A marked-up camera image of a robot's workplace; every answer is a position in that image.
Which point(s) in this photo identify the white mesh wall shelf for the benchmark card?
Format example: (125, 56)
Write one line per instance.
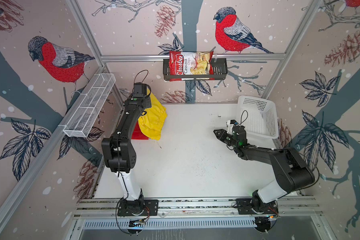
(87, 112)

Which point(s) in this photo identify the horizontal aluminium frame bar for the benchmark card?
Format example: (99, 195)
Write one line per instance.
(229, 57)

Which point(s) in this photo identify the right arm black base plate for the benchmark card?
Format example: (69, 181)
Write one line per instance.
(243, 206)

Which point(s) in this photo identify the red cassava chips bag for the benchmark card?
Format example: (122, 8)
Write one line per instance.
(189, 63)

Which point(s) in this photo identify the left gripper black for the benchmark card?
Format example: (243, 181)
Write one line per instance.
(147, 99)

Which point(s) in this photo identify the red shorts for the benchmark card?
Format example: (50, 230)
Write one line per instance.
(137, 134)

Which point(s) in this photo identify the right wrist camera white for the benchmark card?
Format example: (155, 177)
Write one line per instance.
(232, 123)

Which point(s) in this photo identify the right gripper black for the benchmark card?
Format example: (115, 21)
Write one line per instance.
(221, 134)

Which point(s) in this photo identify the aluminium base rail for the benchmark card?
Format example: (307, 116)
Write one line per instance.
(198, 208)

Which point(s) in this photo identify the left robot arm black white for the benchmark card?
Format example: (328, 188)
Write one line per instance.
(119, 154)

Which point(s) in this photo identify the black wire wall basket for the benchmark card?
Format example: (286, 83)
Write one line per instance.
(219, 68)

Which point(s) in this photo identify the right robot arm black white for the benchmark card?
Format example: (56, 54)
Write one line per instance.
(290, 170)

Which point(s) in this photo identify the white plastic basket tray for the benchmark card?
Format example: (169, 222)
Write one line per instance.
(258, 116)

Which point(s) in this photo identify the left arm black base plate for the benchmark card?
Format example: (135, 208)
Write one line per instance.
(150, 207)

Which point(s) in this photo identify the yellow shorts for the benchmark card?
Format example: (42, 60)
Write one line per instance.
(151, 124)

